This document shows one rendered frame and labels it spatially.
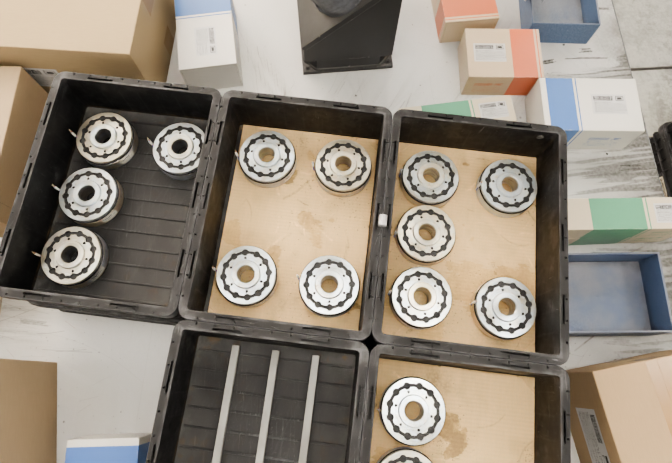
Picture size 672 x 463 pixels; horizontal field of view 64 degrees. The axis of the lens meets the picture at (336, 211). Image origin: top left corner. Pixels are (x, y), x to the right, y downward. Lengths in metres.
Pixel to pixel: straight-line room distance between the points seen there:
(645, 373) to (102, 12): 1.15
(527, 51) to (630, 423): 0.74
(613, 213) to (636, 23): 1.48
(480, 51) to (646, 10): 1.40
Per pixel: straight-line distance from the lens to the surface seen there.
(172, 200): 1.03
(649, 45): 2.47
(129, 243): 1.03
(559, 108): 1.20
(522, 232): 1.02
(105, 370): 1.14
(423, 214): 0.95
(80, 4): 1.20
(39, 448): 1.12
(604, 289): 1.20
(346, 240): 0.96
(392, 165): 0.90
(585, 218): 1.09
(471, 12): 1.29
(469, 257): 0.98
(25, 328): 1.22
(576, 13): 1.46
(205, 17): 1.25
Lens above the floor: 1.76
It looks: 72 degrees down
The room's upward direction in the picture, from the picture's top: 2 degrees clockwise
